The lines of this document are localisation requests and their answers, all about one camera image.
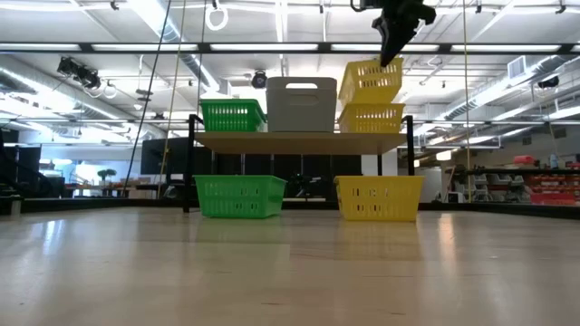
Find black equipment rack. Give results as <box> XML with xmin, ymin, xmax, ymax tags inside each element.
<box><xmin>0</xmin><ymin>129</ymin><xmax>67</xmax><ymax>216</ymax></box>

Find black background monitor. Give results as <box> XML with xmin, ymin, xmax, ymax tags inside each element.
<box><xmin>140</xmin><ymin>137</ymin><xmax>191</xmax><ymax>177</ymax></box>

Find yellow slotted plastic basket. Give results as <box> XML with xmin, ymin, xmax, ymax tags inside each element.
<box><xmin>337</xmin><ymin>56</ymin><xmax>405</xmax><ymax>105</ymax></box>
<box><xmin>337</xmin><ymin>102</ymin><xmax>407</xmax><ymax>134</ymax></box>
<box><xmin>333</xmin><ymin>174</ymin><xmax>426</xmax><ymax>223</ymax></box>

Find white cable loop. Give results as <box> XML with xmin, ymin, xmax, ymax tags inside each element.
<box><xmin>204</xmin><ymin>3</ymin><xmax>229</xmax><ymax>33</ymax></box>

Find white plastic handle bin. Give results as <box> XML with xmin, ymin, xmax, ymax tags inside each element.
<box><xmin>265</xmin><ymin>75</ymin><xmax>339</xmax><ymax>134</ymax></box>

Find long black hanging cable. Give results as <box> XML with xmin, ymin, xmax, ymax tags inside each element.
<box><xmin>121</xmin><ymin>0</ymin><xmax>174</xmax><ymax>198</ymax></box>

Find black overhead light beam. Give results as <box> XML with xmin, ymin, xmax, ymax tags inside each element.
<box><xmin>0</xmin><ymin>42</ymin><xmax>580</xmax><ymax>55</ymax></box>

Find round black ceiling device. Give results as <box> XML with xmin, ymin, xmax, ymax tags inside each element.
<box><xmin>250</xmin><ymin>69</ymin><xmax>269</xmax><ymax>90</ymax></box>

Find black aluminium table frame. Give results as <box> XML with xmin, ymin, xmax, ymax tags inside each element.
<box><xmin>0</xmin><ymin>195</ymin><xmax>580</xmax><ymax>222</ymax></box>

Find wooden shelf with black legs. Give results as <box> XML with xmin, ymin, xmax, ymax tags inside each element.
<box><xmin>182</xmin><ymin>113</ymin><xmax>416</xmax><ymax>214</ymax></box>

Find red storage bins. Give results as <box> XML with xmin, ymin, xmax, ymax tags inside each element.
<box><xmin>525</xmin><ymin>173</ymin><xmax>580</xmax><ymax>206</ymax></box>

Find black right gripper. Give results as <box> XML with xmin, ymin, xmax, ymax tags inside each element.
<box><xmin>351</xmin><ymin>0</ymin><xmax>437</xmax><ymax>68</ymax></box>

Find white ceiling vent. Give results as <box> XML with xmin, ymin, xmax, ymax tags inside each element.
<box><xmin>507</xmin><ymin>54</ymin><xmax>527</xmax><ymax>81</ymax></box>

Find thin yellow hanging rope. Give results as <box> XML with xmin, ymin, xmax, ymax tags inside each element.
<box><xmin>461</xmin><ymin>0</ymin><xmax>472</xmax><ymax>204</ymax></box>
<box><xmin>157</xmin><ymin>0</ymin><xmax>188</xmax><ymax>199</ymax></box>

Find black ceiling-hung camera rig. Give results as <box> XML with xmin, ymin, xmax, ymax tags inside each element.
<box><xmin>56</xmin><ymin>56</ymin><xmax>102</xmax><ymax>91</ymax></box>

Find green slotted plastic basket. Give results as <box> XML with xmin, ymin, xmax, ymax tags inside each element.
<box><xmin>193</xmin><ymin>174</ymin><xmax>288</xmax><ymax>220</ymax></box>
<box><xmin>198</xmin><ymin>102</ymin><xmax>267</xmax><ymax>133</ymax></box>
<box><xmin>198</xmin><ymin>98</ymin><xmax>266</xmax><ymax>106</ymax></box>

